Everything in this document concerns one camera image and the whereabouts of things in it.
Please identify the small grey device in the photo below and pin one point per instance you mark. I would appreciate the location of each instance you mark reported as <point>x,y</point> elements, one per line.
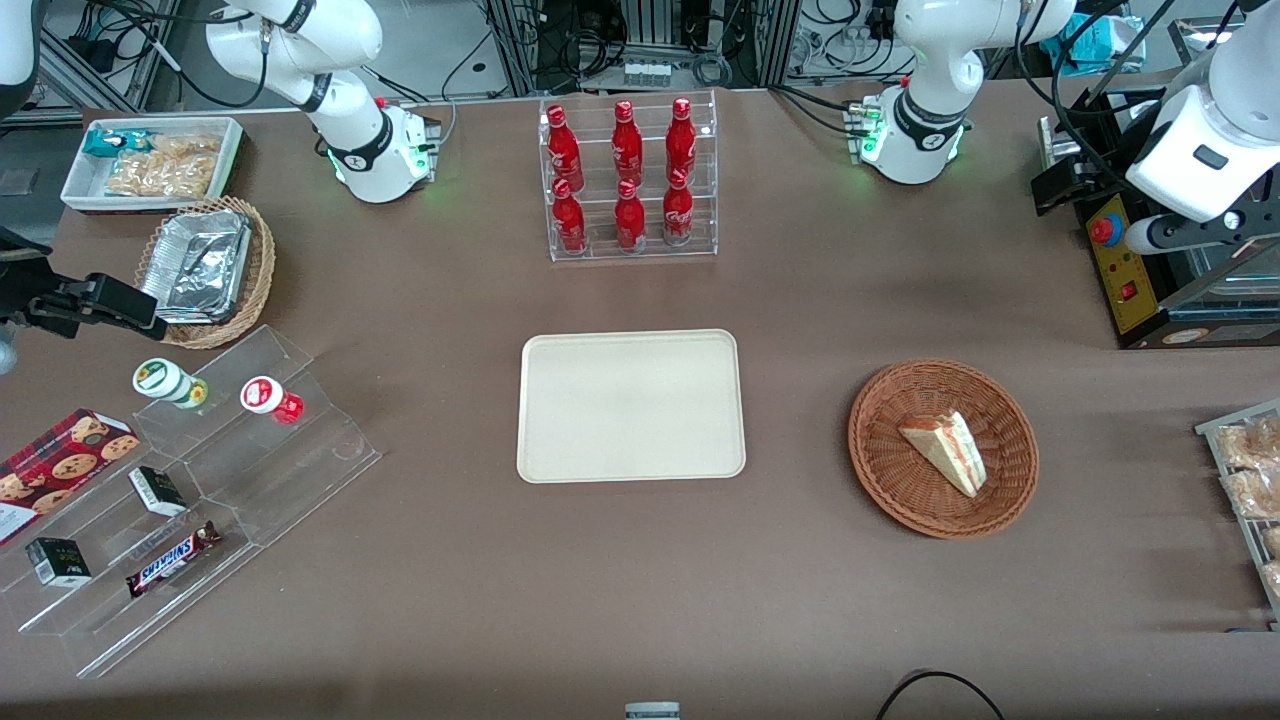
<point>652,712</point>

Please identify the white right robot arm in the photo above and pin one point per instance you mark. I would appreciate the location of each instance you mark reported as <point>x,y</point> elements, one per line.
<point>350,120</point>

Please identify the oval light wicker basket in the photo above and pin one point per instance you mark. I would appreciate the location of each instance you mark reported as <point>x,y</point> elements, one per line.
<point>262,260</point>

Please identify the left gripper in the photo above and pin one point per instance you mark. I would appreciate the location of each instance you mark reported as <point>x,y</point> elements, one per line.
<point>1098,167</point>

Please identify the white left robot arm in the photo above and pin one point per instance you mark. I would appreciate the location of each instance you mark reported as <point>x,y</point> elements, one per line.
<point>925,60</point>

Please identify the tray of wrapped pastries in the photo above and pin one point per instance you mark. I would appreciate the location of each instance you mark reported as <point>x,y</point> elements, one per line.
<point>1215,432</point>

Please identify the clear acrylic bottle rack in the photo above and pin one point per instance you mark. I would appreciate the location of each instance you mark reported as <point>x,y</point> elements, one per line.
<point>650,255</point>

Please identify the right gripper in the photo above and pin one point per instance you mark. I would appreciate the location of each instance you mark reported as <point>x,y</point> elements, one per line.
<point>28,292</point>

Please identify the red round push button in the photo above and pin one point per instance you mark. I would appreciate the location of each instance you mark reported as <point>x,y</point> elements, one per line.
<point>1105,230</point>

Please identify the silver metal box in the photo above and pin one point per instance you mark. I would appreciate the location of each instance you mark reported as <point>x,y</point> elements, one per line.
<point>1058,140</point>

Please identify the triangular sandwich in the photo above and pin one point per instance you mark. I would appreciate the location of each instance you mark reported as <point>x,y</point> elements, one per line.
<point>948,452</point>

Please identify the aluminium frame post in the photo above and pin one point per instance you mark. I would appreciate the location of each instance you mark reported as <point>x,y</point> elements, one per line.
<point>512,45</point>
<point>780,40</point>

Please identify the clear bag of crackers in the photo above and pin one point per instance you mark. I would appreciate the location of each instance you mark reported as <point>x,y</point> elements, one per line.
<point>160,177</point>
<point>188,146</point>

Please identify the red lid yogurt cup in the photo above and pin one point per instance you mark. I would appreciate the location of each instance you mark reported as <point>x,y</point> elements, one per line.
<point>268,397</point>

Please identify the black food display case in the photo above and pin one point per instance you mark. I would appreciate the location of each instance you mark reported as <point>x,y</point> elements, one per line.
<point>1200,300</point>

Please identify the wrapped bread bun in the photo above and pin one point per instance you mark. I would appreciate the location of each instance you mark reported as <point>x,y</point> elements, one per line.
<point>1255,445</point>
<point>1273,580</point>
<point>1258,494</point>
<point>1273,542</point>

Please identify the Snickers chocolate bar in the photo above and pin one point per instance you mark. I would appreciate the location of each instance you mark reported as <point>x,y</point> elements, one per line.
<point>172,559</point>

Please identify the beige rectangular plastic tray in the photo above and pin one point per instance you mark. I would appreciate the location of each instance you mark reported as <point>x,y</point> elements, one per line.
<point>630,405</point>

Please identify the small black carton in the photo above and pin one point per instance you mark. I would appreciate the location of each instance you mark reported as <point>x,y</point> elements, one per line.
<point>58,562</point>
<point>157,490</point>

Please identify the red cola bottle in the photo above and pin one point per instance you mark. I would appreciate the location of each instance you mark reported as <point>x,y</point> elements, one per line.
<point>681,140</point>
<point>678,212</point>
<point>630,220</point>
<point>564,150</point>
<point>627,145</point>
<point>570,222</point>

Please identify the round brown wicker basket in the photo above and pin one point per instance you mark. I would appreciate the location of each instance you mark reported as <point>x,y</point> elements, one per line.
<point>900,490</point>

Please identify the teal snack packet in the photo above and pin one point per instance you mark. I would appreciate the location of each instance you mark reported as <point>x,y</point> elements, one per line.
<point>112,142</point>

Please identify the white rectangular plastic bin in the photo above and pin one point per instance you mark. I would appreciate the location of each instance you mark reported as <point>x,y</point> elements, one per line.
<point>80,190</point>

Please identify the green lid yogurt cup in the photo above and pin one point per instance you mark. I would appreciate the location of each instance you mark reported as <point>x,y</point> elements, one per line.
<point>165,381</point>

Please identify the teal plastic bag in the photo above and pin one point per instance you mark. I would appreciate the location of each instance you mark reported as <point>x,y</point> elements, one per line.
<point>1090,45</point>

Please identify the silver foil tray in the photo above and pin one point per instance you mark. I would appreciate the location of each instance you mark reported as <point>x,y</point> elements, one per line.
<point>198,265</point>

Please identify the red cookie box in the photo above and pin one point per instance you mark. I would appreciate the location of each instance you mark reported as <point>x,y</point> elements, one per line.
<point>60,465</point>

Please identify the clear acrylic stepped stand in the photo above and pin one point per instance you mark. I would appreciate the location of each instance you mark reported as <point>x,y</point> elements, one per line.
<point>300,470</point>
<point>100,630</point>

